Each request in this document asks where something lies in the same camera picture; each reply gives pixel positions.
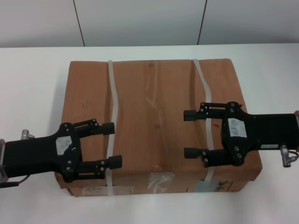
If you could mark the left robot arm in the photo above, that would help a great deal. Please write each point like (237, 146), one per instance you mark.
(2, 175)

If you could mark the brown cardboard box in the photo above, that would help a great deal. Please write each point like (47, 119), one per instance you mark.
(88, 93)

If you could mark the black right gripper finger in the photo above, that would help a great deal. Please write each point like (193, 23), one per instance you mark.
(210, 112)
(215, 158)

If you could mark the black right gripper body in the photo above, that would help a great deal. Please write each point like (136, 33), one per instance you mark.
(268, 131)

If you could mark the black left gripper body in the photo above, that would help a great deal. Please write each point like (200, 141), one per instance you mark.
(35, 156)

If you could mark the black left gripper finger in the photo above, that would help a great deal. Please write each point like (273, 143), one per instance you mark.
(93, 128)
(93, 169)

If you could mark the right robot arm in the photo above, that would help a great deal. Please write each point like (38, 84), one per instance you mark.
(297, 130)

